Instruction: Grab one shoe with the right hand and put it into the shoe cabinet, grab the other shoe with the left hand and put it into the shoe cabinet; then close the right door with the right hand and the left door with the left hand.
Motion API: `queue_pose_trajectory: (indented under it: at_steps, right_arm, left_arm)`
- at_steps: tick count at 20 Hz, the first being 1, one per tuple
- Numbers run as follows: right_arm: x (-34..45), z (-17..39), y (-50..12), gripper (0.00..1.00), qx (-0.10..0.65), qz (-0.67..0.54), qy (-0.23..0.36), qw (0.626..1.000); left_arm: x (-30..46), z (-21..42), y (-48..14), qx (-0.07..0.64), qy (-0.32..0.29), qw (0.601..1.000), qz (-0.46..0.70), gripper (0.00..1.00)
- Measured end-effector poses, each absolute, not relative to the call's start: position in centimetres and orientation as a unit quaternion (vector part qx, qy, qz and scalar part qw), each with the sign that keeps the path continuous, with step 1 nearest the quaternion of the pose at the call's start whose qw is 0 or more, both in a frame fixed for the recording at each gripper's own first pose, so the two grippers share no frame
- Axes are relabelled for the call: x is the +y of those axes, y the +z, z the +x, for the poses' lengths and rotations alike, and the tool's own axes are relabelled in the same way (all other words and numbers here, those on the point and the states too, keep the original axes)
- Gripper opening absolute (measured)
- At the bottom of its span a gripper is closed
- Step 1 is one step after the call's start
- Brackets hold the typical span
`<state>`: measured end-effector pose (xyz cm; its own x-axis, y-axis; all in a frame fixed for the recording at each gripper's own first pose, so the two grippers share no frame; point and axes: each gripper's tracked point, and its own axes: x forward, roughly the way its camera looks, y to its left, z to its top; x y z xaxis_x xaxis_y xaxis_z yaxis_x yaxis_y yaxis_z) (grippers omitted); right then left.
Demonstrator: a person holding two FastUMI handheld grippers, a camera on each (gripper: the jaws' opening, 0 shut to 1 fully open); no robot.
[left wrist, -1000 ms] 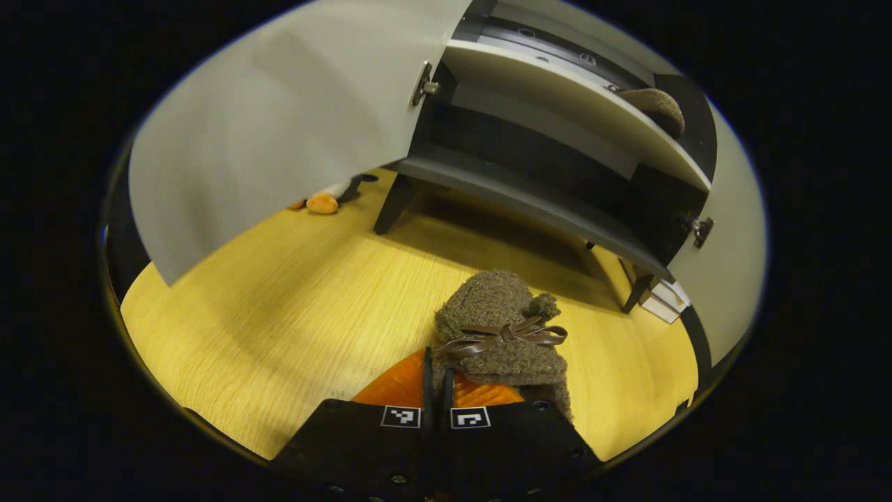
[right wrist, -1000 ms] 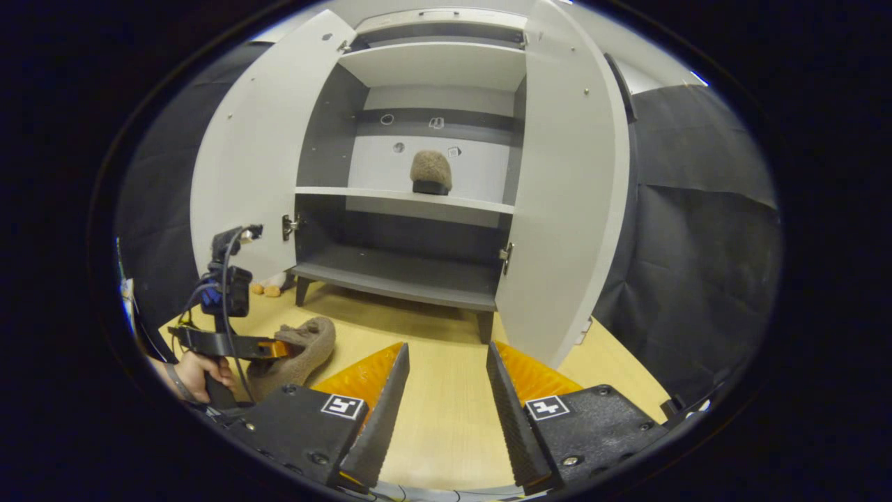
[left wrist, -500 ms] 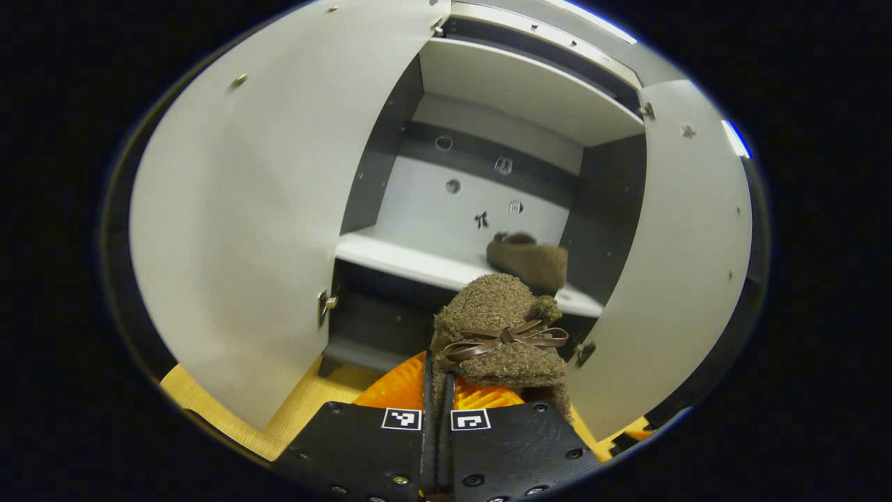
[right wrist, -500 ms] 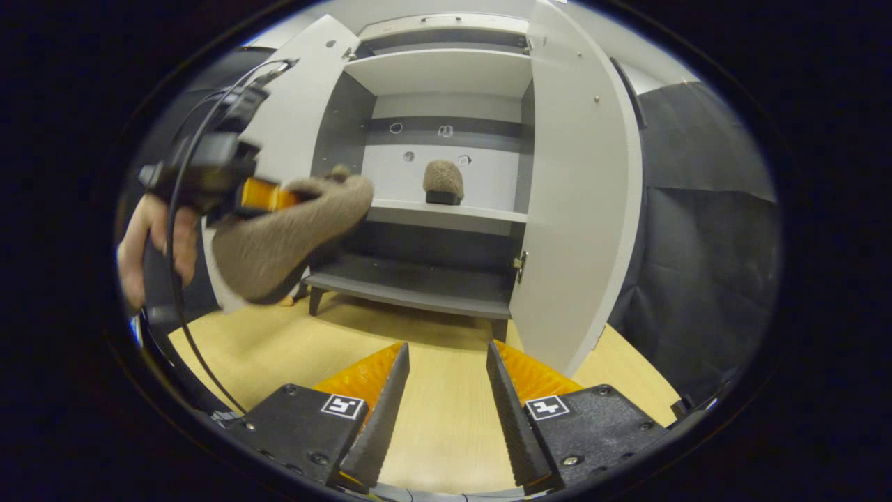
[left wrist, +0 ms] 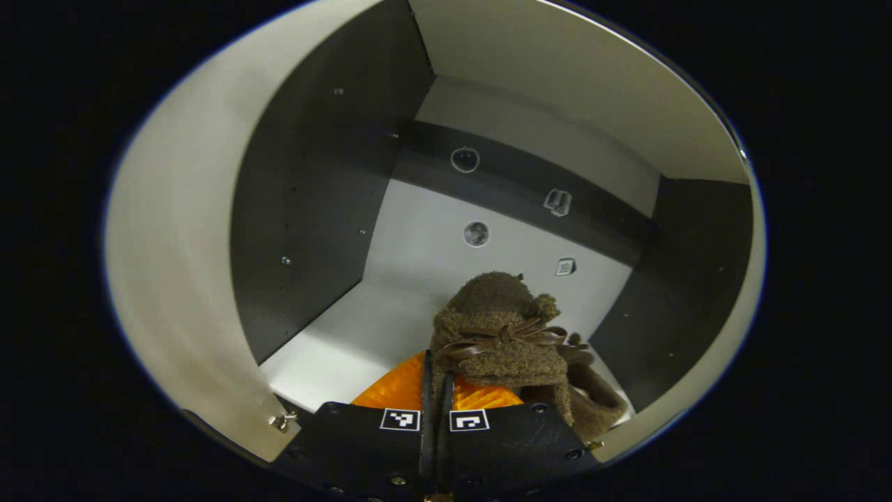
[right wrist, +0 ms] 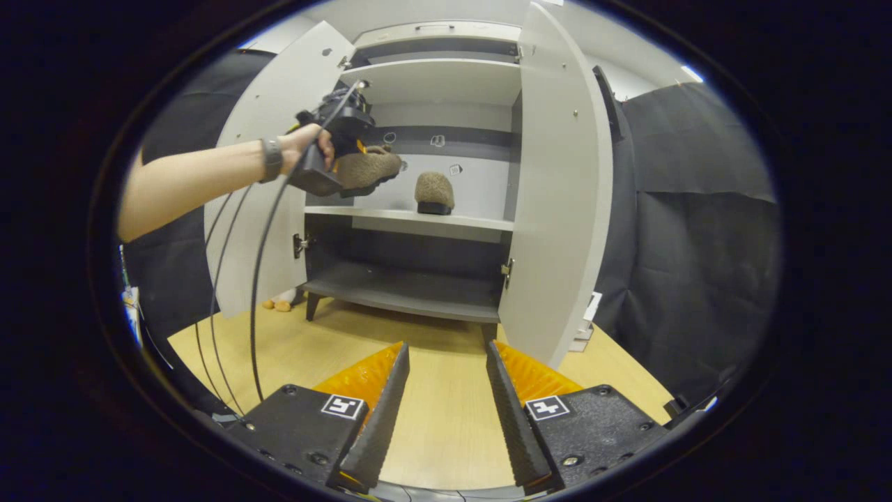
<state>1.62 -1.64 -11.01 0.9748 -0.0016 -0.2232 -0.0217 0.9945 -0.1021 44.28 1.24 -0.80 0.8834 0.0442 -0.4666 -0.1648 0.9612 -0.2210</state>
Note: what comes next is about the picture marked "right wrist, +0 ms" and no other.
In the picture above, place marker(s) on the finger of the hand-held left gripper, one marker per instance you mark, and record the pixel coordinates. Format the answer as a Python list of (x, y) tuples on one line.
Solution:
[(376, 188)]

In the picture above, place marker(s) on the white shoe cabinet door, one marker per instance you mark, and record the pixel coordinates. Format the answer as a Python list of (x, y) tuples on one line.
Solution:
[(557, 209), (244, 244)]

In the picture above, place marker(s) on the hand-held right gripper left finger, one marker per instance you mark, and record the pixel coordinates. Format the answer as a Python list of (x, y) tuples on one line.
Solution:
[(380, 425)]

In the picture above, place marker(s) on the black backdrop cloth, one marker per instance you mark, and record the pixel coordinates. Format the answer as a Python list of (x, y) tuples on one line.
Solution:
[(697, 244)]

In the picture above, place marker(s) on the penguin plush toy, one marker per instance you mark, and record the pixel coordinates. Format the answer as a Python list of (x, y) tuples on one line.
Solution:
[(281, 305)]

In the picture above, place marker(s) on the dark wristband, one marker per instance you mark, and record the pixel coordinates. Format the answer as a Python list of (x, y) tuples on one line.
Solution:
[(272, 160)]

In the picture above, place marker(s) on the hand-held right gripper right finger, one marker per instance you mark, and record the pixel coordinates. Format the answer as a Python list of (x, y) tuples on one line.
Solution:
[(519, 432)]

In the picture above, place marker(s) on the brown fuzzy shoe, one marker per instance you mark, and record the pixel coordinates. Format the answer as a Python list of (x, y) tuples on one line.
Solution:
[(434, 189), (366, 167)]

